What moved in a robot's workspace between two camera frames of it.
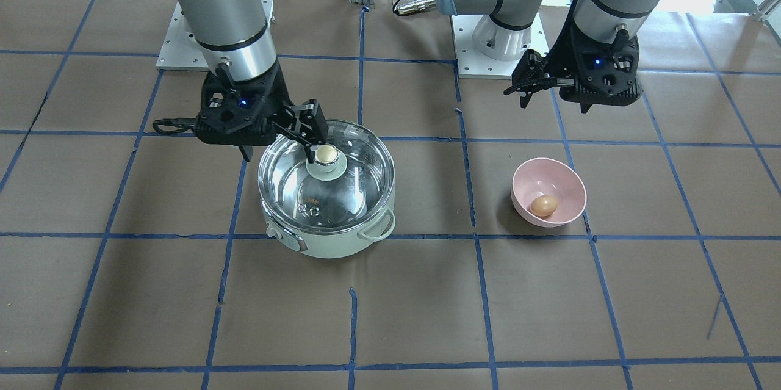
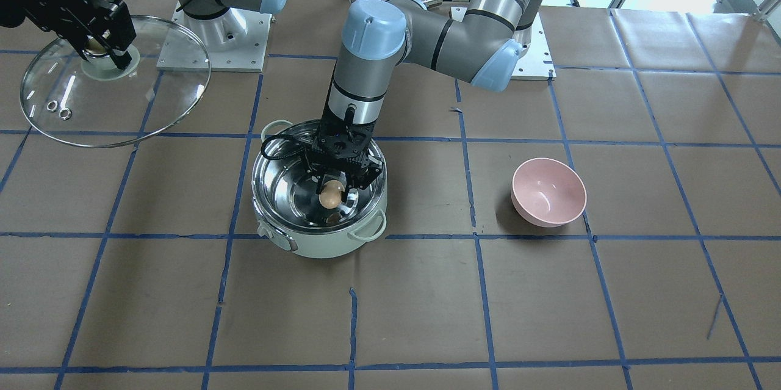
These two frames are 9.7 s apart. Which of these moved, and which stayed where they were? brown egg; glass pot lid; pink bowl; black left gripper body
Moved: glass pot lid; black left gripper body; brown egg
Stayed: pink bowl
